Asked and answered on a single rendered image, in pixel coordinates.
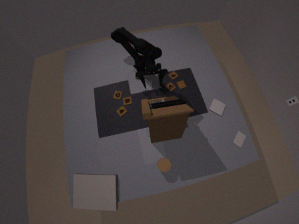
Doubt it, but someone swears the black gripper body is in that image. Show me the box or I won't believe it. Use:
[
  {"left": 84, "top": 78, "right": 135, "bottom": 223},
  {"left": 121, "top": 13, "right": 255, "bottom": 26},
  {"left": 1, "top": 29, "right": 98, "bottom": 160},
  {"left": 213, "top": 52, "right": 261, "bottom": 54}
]
[{"left": 135, "top": 61, "right": 168, "bottom": 78}]

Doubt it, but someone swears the brown letter tile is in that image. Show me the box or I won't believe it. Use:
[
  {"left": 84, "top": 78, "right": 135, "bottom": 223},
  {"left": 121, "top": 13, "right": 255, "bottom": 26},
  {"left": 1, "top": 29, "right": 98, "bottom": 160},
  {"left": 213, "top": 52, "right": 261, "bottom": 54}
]
[
  {"left": 177, "top": 80, "right": 187, "bottom": 89},
  {"left": 166, "top": 83, "right": 176, "bottom": 91},
  {"left": 168, "top": 71, "right": 179, "bottom": 80},
  {"left": 113, "top": 91, "right": 123, "bottom": 99},
  {"left": 123, "top": 97, "right": 132, "bottom": 105},
  {"left": 117, "top": 106, "right": 127, "bottom": 117}
]

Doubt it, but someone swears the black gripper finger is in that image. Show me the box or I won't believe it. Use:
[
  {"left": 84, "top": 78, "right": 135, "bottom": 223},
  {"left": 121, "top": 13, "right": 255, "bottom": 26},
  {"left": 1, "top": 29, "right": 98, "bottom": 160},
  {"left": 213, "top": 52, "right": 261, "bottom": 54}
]
[
  {"left": 159, "top": 74, "right": 166, "bottom": 86},
  {"left": 138, "top": 77, "right": 146, "bottom": 88}
]

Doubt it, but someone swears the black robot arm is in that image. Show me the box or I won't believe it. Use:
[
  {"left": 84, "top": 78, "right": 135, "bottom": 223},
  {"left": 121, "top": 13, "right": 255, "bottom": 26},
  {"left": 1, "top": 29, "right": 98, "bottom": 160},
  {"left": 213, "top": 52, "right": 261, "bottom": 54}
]
[{"left": 111, "top": 27, "right": 162, "bottom": 73}]

